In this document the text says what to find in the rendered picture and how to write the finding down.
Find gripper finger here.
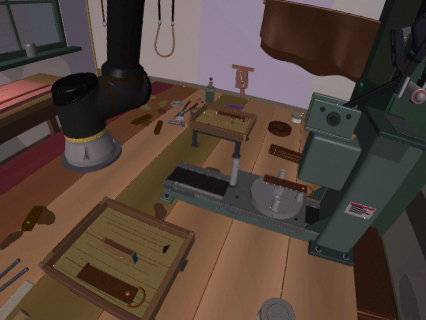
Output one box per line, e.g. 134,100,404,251
410,31,426,90
390,27,415,98

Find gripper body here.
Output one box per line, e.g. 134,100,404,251
410,0,426,35

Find black toggle lever grey knob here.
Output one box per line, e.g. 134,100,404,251
343,74,426,108

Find green rivet press body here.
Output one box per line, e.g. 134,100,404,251
297,92,426,267

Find green bottle black cap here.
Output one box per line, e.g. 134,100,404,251
205,77,216,104

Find wooden tray on green legs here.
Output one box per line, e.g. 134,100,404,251
189,102,258,160

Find grey round turret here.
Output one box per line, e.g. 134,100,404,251
250,175,305,220

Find grey press carriage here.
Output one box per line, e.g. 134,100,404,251
220,170,308,229

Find wooden tray olive lining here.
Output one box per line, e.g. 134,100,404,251
39,196,196,320

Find hanging brown leather hide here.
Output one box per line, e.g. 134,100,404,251
259,0,382,83

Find dark brown round tin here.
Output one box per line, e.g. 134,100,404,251
268,120,292,136

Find brown ridged strip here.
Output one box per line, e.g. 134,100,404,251
268,143,303,165

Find brown wooden mallet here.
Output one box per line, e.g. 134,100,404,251
231,63,255,99

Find grey metal hand tool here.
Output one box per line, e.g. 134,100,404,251
167,113,188,127

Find dark brown leather piece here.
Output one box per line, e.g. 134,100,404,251
130,113,154,127

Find grey round tin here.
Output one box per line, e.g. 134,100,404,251
256,297,296,320

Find tan wooden pole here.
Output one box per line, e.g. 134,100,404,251
85,0,100,77

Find tan wooden block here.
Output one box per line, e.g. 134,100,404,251
102,237,140,265

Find green framed window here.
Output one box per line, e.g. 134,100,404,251
0,0,83,72

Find wooden side table pink top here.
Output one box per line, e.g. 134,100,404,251
0,73,69,145

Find grey metal rod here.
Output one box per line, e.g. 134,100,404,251
0,267,30,292
0,258,21,280

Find beige flat board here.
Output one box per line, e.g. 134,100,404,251
0,279,35,320

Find brown strap end with rivet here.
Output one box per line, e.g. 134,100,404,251
263,174,317,197

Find brown strap with rivets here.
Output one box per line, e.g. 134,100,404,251
215,110,252,122

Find grey carriage handle post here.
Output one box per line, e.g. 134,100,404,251
229,157,240,187

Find red handled pliers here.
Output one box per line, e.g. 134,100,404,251
175,99,201,118

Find hanging tan strap loop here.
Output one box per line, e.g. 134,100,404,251
153,0,177,59

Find green press base rail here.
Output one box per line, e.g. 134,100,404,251
159,161,322,242

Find dark brown strap with ring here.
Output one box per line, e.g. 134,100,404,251
76,262,147,309

